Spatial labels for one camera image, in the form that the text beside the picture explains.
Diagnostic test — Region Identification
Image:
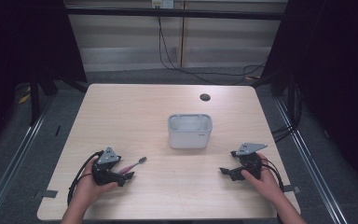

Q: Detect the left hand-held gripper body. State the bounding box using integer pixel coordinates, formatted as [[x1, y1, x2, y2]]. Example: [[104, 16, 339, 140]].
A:
[[91, 146, 127, 188]]

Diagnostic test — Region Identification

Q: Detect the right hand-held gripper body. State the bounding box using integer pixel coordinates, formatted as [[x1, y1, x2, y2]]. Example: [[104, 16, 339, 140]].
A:
[[235, 142, 269, 181]]

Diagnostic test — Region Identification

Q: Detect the pink toothbrush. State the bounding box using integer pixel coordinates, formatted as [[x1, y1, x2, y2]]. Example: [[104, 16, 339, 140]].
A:
[[117, 156, 148, 175]]

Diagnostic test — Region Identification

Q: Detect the person's right hand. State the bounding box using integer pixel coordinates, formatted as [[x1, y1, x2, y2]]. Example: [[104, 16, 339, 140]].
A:
[[241, 153, 286, 203]]

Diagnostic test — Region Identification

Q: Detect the person's left hand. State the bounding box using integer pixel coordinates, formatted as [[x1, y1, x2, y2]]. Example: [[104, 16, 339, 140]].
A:
[[74, 159, 119, 204]]

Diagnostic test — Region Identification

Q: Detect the grey tape strip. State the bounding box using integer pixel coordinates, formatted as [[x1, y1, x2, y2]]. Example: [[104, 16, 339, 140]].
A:
[[33, 189, 59, 201], [282, 184, 301, 194]]

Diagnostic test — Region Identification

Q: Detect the white plastic holder box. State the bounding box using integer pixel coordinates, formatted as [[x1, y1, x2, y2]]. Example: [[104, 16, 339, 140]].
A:
[[167, 113, 213, 150]]

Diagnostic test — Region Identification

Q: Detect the black metal stand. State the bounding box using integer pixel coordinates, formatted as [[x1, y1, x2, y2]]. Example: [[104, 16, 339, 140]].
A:
[[28, 73, 42, 127], [286, 73, 296, 129]]

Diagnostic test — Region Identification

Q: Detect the yellow floor tape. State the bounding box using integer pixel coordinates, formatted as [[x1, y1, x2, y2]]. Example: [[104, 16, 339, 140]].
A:
[[17, 86, 33, 105]]

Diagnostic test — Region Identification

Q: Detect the dark curtain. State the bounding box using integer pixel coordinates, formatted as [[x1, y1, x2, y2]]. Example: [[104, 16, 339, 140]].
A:
[[0, 0, 89, 158], [260, 0, 358, 195]]

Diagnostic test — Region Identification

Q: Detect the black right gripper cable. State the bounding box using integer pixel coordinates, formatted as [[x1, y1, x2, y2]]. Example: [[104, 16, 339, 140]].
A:
[[258, 158, 285, 192]]

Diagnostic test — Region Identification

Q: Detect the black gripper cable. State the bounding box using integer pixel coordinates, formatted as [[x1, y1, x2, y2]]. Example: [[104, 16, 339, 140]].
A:
[[258, 158, 285, 192], [66, 150, 105, 207]]

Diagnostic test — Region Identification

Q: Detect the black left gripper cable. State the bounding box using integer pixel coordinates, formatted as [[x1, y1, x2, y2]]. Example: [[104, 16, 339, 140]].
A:
[[66, 150, 105, 207]]

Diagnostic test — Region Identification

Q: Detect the bundle of black cables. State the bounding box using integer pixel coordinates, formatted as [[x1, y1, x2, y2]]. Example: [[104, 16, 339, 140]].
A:
[[270, 83, 304, 145]]

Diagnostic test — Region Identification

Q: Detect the metal floor rail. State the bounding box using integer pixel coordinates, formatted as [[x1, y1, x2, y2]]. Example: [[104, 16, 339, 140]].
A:
[[273, 97, 351, 224], [0, 96, 54, 224]]

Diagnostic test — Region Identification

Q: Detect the long black floor cable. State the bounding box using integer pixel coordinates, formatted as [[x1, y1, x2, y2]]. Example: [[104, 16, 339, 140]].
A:
[[157, 16, 268, 87]]

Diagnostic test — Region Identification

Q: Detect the black horizontal frame bar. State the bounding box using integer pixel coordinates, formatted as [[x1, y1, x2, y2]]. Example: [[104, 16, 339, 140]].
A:
[[64, 7, 286, 21]]

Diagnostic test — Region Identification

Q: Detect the white wall socket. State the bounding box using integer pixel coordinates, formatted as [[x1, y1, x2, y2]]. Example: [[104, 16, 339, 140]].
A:
[[151, 0, 175, 9]]

